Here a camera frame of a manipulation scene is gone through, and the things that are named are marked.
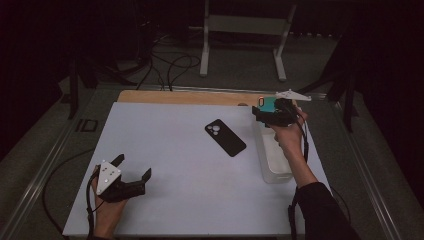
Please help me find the right hand-held gripper cable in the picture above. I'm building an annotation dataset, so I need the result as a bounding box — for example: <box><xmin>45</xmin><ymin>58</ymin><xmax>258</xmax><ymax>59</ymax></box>
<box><xmin>287</xmin><ymin>109</ymin><xmax>310</xmax><ymax>240</ymax></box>

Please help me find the person's left hand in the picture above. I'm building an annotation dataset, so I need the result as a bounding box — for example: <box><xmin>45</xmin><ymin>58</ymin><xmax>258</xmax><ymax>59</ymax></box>
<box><xmin>91</xmin><ymin>172</ymin><xmax>128</xmax><ymax>239</ymax></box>

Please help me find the teal blue phone case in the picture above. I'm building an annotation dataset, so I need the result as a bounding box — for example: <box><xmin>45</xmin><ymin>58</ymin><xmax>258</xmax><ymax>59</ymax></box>
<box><xmin>257</xmin><ymin>95</ymin><xmax>278</xmax><ymax>114</ymax></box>

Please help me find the black phone case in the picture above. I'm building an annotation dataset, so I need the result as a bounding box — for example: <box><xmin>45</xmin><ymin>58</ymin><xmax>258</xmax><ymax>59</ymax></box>
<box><xmin>204</xmin><ymin>118</ymin><xmax>248</xmax><ymax>158</ymax></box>

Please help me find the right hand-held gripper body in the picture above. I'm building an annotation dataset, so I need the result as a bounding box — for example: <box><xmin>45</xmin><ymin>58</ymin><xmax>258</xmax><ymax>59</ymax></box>
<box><xmin>266</xmin><ymin>88</ymin><xmax>312</xmax><ymax>128</ymax></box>

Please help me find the black tripod stand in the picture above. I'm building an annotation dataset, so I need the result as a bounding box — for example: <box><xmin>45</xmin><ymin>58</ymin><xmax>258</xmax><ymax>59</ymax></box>
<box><xmin>68</xmin><ymin>56</ymin><xmax>101</xmax><ymax>120</ymax></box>
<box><xmin>296</xmin><ymin>49</ymin><xmax>359</xmax><ymax>133</ymax></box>

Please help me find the white metal stand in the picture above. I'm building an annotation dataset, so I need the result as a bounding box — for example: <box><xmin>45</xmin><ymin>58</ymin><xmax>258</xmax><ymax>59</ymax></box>
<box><xmin>198</xmin><ymin>0</ymin><xmax>298</xmax><ymax>83</ymax></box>

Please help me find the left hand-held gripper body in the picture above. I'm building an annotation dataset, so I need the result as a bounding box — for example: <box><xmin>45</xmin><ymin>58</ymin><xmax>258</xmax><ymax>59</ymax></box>
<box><xmin>95</xmin><ymin>160</ymin><xmax>147</xmax><ymax>204</ymax></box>

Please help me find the white plastic bin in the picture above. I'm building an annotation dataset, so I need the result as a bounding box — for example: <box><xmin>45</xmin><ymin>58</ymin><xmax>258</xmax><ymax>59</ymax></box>
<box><xmin>253</xmin><ymin>111</ymin><xmax>296</xmax><ymax>185</ymax></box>

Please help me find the person's right hand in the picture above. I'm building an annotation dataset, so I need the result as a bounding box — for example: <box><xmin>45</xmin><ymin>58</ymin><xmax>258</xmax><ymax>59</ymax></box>
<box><xmin>268</xmin><ymin>105</ymin><xmax>309</xmax><ymax>153</ymax></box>

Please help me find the white table mat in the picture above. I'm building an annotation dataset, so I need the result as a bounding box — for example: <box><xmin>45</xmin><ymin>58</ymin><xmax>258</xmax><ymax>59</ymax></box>
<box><xmin>61</xmin><ymin>101</ymin><xmax>334</xmax><ymax>238</ymax></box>

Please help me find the hand-held gripper cable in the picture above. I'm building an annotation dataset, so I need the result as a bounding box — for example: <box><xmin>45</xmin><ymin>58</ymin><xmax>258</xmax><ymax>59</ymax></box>
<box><xmin>85</xmin><ymin>165</ymin><xmax>103</xmax><ymax>240</ymax></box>
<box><xmin>287</xmin><ymin>109</ymin><xmax>310</xmax><ymax>240</ymax></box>

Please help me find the thin black floor cable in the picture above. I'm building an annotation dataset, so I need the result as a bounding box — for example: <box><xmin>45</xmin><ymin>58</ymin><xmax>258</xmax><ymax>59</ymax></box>
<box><xmin>329</xmin><ymin>185</ymin><xmax>352</xmax><ymax>224</ymax></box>

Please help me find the looped black floor cable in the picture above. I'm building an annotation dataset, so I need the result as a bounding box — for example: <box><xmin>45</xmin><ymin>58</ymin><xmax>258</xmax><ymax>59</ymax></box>
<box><xmin>166</xmin><ymin>53</ymin><xmax>202</xmax><ymax>92</ymax></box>

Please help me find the left hand-held gripper cable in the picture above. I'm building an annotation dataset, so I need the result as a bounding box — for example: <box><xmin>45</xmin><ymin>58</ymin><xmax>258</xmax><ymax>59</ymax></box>
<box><xmin>85</xmin><ymin>165</ymin><xmax>103</xmax><ymax>240</ymax></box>

